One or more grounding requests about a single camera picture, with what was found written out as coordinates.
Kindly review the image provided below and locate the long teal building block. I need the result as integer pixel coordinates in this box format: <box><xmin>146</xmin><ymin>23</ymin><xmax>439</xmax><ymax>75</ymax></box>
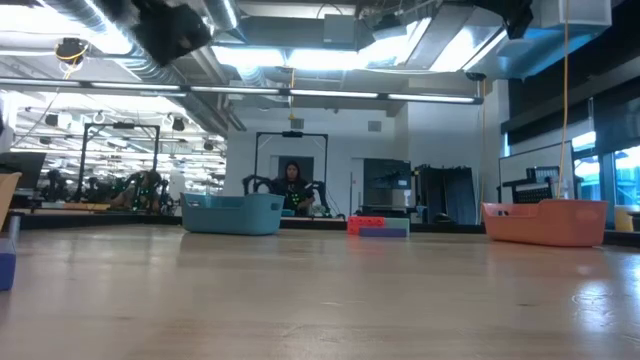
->
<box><xmin>383</xmin><ymin>216</ymin><xmax>412</xmax><ymax>238</ymax></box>

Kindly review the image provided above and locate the purple toy building block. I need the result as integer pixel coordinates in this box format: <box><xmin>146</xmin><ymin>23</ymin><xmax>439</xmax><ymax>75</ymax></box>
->
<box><xmin>0</xmin><ymin>238</ymin><xmax>18</xmax><ymax>293</ymax></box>
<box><xmin>358</xmin><ymin>227</ymin><xmax>409</xmax><ymax>239</ymax></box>

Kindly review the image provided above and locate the orange toy building block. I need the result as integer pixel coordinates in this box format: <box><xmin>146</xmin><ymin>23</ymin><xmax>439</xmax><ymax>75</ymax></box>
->
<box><xmin>346</xmin><ymin>215</ymin><xmax>387</xmax><ymax>236</ymax></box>

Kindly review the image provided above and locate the whiteboard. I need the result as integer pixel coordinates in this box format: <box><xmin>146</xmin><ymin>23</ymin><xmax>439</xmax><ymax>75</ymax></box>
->
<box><xmin>497</xmin><ymin>140</ymin><xmax>576</xmax><ymax>204</ymax></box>

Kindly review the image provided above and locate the black cart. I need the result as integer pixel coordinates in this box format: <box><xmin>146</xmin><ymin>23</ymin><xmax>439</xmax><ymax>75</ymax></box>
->
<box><xmin>499</xmin><ymin>165</ymin><xmax>562</xmax><ymax>204</ymax></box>

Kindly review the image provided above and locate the long LED light bar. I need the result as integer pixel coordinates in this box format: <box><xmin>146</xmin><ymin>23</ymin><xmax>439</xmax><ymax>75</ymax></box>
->
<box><xmin>0</xmin><ymin>76</ymin><xmax>485</xmax><ymax>106</ymax></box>

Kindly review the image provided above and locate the black curtain partition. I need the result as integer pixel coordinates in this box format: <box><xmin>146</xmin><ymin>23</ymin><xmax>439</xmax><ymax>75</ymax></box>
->
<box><xmin>413</xmin><ymin>163</ymin><xmax>477</xmax><ymax>226</ymax></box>

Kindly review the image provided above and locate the blue plastic bin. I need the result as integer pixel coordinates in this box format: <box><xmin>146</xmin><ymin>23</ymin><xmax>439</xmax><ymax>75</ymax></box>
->
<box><xmin>180</xmin><ymin>191</ymin><xmax>286</xmax><ymax>237</ymax></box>

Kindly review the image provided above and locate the black monitor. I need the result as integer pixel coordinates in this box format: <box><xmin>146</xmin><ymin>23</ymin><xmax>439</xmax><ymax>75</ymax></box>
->
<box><xmin>0</xmin><ymin>151</ymin><xmax>48</xmax><ymax>191</ymax></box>

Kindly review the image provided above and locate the person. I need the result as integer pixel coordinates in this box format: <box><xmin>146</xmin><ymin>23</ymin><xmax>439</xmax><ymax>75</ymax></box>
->
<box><xmin>272</xmin><ymin>160</ymin><xmax>317</xmax><ymax>217</ymax></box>

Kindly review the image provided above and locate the orange plastic bin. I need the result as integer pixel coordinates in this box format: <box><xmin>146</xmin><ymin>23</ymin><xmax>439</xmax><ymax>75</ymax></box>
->
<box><xmin>481</xmin><ymin>199</ymin><xmax>609</xmax><ymax>249</ymax></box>

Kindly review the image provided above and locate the yellow plastic bin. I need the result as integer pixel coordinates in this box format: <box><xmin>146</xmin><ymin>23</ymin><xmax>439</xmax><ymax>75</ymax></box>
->
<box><xmin>0</xmin><ymin>171</ymin><xmax>23</xmax><ymax>232</ymax></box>

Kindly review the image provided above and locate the yellow chair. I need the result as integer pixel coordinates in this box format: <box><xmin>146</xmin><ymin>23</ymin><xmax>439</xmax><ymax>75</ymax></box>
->
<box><xmin>613</xmin><ymin>204</ymin><xmax>640</xmax><ymax>233</ymax></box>

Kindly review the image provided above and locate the ceiling cable reel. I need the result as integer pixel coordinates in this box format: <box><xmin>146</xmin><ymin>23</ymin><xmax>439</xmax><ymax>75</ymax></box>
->
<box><xmin>53</xmin><ymin>36</ymin><xmax>91</xmax><ymax>67</ymax></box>

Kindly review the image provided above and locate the black robot station frame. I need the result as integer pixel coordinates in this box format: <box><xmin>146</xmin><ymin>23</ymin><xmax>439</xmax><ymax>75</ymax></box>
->
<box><xmin>253</xmin><ymin>130</ymin><xmax>330</xmax><ymax>221</ymax></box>
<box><xmin>74</xmin><ymin>121</ymin><xmax>162</xmax><ymax>211</ymax></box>

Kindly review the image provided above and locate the black aluminium table frame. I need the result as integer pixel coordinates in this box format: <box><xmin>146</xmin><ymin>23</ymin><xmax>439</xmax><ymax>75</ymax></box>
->
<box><xmin>19</xmin><ymin>212</ymin><xmax>640</xmax><ymax>247</ymax></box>

